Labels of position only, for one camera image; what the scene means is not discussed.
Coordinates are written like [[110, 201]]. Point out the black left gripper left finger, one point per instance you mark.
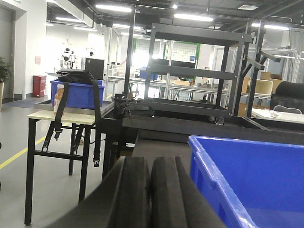
[[122, 200]]

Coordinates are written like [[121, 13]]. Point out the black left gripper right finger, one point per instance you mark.
[[176, 201]]

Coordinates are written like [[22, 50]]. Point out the blue plastic bin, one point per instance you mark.
[[250, 184]]

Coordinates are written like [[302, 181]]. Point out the black conveyor belt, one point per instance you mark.
[[151, 144]]

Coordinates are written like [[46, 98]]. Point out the blue bin on table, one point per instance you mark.
[[79, 95]]

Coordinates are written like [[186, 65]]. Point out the beige top folding table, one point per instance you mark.
[[74, 149]]

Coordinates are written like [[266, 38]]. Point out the steel tray on table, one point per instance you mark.
[[106, 107]]

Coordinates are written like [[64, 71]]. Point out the black cabinet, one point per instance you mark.
[[95, 67]]

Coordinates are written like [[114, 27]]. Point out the red fire cabinet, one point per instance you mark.
[[39, 86]]

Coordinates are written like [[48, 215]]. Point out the white humanoid robot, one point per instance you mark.
[[68, 59]]

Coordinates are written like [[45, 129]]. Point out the black sofa chair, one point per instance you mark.
[[290, 95]]

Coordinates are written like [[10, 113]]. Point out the black metal shelf rack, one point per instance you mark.
[[202, 36]]

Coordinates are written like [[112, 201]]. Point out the potted green plant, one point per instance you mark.
[[6, 73]]

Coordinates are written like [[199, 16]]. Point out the black strap bag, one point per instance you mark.
[[82, 77]]

